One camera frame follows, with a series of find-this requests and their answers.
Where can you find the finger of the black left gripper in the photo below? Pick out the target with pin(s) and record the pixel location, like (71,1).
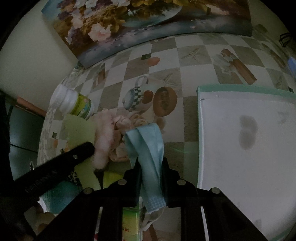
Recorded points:
(46,176)

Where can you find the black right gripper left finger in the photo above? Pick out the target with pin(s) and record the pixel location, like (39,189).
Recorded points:
(96,214)

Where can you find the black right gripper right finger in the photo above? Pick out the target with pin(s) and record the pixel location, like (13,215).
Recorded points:
(205,214)

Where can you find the light green cloth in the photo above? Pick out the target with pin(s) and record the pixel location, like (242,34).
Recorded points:
(79,132)

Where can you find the light blue cloth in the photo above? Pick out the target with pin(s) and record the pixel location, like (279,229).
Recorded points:
(145,145)

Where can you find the beige rose fabric bundle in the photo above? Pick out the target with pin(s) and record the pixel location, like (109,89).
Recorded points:
(122,124)

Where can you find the pink fluffy plush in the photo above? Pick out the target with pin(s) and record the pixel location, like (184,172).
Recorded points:
(103,137)

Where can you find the teal plastic bag roll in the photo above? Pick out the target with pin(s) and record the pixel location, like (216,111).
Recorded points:
(60,196)

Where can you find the green tissue pack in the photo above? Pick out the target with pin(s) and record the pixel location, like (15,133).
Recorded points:
(132,222)

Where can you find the white tray with green rim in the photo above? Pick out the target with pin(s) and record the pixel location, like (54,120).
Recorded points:
(247,150)

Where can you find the white green-labelled bottle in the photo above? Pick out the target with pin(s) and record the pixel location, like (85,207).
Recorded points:
(69,101)

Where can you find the checkered patterned tablecloth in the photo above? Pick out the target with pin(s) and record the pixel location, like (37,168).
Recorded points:
(159,80)

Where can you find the floral painting canvas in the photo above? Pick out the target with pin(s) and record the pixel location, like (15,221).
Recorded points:
(95,30)

